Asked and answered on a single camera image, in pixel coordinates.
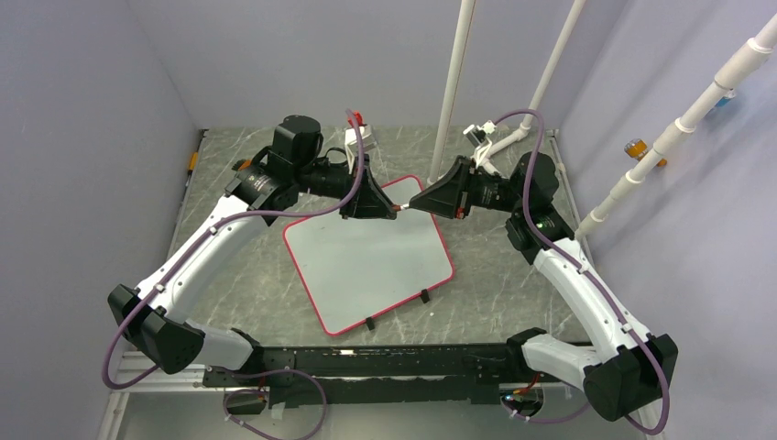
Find white pipe on wall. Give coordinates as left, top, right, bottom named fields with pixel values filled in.
left=575, top=16, right=776, bottom=239

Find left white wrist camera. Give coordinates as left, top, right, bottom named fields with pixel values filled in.
left=343, top=110, right=374, bottom=161

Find black orange brush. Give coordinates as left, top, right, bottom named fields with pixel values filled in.
left=233, top=159, right=251, bottom=171

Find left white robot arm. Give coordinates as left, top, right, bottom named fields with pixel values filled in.
left=107, top=113, right=398, bottom=385

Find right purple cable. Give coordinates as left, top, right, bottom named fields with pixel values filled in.
left=492, top=109, right=672, bottom=436

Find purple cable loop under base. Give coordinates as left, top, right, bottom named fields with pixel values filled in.
left=222, top=370, right=328, bottom=440

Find aluminium frame rail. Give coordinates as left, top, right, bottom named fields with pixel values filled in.
left=96, top=356, right=608, bottom=440

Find white pvc pipe frame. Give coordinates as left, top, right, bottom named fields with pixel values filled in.
left=421, top=1, right=594, bottom=184

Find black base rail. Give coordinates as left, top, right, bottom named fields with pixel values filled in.
left=202, top=343, right=541, bottom=407

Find red framed whiteboard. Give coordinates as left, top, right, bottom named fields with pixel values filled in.
left=283, top=210, right=454, bottom=336

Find orange yellow wall fitting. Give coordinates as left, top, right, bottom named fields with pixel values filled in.
left=624, top=138, right=650, bottom=161

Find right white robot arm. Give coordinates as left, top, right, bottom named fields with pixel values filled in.
left=407, top=153, right=678, bottom=422

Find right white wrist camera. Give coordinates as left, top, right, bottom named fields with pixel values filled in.
left=462, top=120, right=497, bottom=167

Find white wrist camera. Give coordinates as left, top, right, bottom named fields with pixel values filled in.
left=462, top=120, right=497, bottom=167
left=343, top=110, right=374, bottom=161

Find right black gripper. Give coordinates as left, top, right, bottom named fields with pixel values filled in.
left=409, top=156, right=525, bottom=220

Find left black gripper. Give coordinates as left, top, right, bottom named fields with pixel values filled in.
left=296, top=152, right=398, bottom=220

